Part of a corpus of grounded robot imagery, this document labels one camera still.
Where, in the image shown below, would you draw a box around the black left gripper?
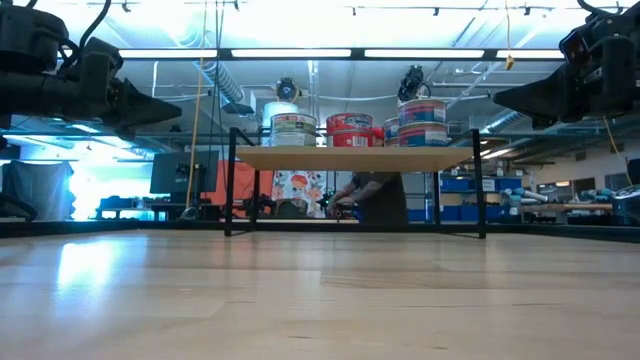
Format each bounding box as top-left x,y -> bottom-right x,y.
74,38 -> 183,126

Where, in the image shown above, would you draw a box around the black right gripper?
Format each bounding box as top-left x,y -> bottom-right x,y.
493,37 -> 640,130

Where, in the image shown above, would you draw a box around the white blue label can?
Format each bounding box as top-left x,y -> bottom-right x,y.
270,112 -> 318,134

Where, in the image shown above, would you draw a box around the yellow hanging tag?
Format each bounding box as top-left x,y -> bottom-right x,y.
504,24 -> 516,71

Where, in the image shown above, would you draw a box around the black monitor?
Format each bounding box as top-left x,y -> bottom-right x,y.
149,149 -> 220,195

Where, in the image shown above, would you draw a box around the white grey tubes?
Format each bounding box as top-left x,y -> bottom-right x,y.
502,187 -> 549,204

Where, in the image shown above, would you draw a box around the tan wooden bar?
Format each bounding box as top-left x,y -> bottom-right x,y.
519,202 -> 614,212

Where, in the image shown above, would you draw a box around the orange fabric panel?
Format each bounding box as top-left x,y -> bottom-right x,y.
202,159 -> 275,206

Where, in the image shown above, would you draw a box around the blue storage bins rack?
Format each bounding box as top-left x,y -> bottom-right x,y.
407,169 -> 526,224

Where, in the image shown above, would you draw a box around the blue rounded object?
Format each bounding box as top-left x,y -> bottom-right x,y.
612,183 -> 640,215

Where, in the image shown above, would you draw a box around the grey cloth cover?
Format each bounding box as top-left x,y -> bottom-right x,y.
0,159 -> 76,221

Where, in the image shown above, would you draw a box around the black round ceiling device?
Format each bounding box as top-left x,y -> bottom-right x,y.
276,77 -> 301,104

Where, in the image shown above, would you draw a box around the long ceiling light fixture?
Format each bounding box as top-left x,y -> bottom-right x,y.
59,47 -> 566,61

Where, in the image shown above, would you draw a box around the floral patterned cloth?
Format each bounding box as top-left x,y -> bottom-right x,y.
271,169 -> 329,219

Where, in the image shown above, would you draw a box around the person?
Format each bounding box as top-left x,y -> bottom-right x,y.
327,127 -> 409,226

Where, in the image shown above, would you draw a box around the black device green lights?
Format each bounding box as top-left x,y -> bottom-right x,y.
317,188 -> 341,209

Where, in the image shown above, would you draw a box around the silver ventilation duct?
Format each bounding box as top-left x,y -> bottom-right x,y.
479,107 -> 531,134

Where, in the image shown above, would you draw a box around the yellow hanging cable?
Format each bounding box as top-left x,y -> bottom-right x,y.
184,57 -> 205,211

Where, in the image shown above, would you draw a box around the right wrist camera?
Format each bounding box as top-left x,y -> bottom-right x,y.
558,19 -> 609,69

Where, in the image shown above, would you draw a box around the yellow slanted cable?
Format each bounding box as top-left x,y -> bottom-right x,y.
602,117 -> 634,186

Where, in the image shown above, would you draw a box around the black metal table frame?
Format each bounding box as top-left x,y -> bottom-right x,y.
0,192 -> 640,245

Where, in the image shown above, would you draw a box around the black hanging camera device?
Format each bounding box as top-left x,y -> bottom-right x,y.
397,64 -> 432,104

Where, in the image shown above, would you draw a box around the wooden shelf black metal frame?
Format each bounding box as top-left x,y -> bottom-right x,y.
224,127 -> 487,240

